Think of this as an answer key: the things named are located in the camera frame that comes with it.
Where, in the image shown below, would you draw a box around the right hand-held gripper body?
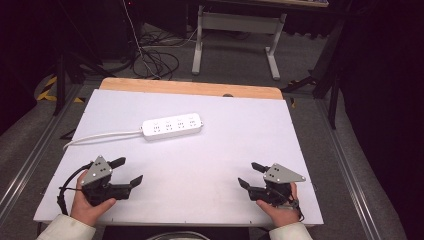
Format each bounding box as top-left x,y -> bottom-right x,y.
248,163 -> 307,207

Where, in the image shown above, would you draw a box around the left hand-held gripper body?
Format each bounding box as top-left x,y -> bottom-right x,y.
80,155 -> 133,207

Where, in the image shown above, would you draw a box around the white power strip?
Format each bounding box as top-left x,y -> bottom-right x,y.
141,112 -> 205,142

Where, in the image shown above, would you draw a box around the person's left hand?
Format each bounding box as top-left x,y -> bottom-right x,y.
70,169 -> 118,228

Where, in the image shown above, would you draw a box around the person's right hand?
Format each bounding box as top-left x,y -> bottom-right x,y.
255,182 -> 302,228

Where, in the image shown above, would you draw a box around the white board table cover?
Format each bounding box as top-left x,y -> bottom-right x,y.
33,88 -> 325,228

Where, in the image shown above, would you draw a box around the yellow black floor tape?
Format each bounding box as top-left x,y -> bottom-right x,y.
35,75 -> 86,104

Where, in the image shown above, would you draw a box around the wooden table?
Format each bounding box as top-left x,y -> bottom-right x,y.
98,77 -> 285,101

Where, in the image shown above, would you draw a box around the black tripod stand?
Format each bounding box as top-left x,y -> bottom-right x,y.
49,0 -> 118,117

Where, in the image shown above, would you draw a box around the black metal stand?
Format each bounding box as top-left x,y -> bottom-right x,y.
281,13 -> 348,130

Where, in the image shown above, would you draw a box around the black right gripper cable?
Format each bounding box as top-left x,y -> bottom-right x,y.
266,186 -> 305,223

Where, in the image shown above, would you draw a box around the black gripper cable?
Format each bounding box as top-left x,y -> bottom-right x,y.
266,186 -> 305,223
56,161 -> 95,216

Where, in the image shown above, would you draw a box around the white power strip cable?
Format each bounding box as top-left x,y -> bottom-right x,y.
62,129 -> 144,152

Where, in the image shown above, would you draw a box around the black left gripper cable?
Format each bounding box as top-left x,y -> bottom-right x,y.
56,161 -> 95,216

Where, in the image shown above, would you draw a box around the aluminium floor rail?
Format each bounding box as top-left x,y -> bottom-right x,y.
0,84 -> 84,218
316,99 -> 383,240

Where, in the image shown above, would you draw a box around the black floor cables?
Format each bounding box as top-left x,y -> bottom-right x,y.
131,28 -> 198,81

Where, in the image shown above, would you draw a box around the thin white hanging cable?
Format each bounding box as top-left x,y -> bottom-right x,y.
121,0 -> 162,80

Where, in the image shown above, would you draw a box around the white metal desk frame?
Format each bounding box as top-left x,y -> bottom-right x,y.
191,3 -> 288,81

